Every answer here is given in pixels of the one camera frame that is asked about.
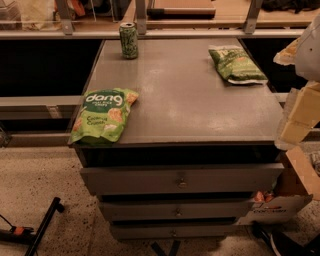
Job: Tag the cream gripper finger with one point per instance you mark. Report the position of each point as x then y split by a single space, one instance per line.
301 113
287 55

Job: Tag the green soda can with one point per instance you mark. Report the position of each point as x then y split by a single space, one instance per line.
129 40

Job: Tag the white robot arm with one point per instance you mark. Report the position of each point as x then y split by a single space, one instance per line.
307 60

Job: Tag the green snack bag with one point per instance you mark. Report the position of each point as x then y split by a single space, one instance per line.
235 66

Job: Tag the green dang rice chip bag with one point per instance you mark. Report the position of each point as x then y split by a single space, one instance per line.
103 116

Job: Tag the cardboard box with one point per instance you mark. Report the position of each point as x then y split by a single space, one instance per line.
296 187

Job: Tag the top grey drawer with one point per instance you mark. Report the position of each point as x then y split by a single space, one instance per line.
170 179

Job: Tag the grey drawer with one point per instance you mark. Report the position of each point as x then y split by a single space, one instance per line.
161 232
176 209
170 179

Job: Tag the grey drawer cabinet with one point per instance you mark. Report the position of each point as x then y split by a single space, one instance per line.
185 115

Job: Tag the middle grey drawer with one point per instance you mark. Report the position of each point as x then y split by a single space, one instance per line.
176 209

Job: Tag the bottom grey drawer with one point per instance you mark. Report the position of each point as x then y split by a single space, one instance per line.
161 232

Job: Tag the black stand leg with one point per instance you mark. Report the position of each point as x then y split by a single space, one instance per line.
55 206

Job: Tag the black tool with orange band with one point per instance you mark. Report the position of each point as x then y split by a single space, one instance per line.
16 234

